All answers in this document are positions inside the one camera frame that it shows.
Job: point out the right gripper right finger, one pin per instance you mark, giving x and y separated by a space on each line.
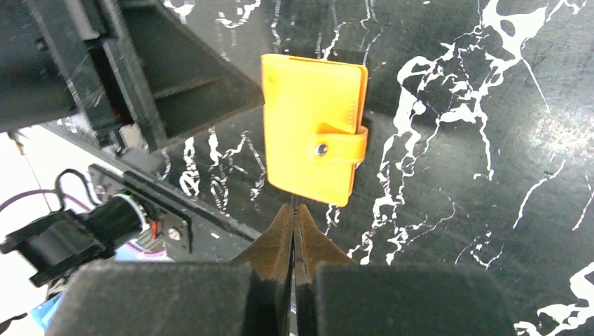
337 296

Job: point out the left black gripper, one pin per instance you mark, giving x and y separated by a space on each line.
54 65

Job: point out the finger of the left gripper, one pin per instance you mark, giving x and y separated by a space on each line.
174 84

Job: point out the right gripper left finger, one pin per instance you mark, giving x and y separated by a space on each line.
245 296

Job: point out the orange leather card holder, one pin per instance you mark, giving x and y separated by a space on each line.
312 121

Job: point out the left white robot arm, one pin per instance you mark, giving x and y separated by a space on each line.
208 166

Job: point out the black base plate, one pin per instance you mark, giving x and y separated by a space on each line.
191 230

